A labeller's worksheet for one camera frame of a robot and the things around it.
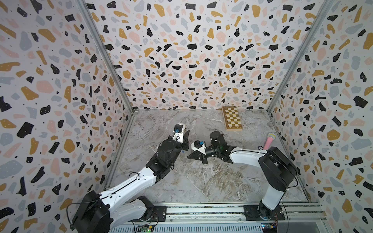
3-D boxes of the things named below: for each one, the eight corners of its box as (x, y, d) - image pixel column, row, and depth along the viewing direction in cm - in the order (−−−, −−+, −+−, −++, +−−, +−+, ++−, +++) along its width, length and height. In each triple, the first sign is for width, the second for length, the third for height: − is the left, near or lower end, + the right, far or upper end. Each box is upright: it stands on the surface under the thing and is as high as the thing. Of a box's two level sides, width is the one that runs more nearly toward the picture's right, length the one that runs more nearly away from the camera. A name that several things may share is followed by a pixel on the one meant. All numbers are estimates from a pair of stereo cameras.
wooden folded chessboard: (225, 130, 112) (226, 128, 109) (221, 108, 128) (222, 105, 125) (241, 130, 112) (243, 128, 109) (236, 108, 128) (237, 106, 125)
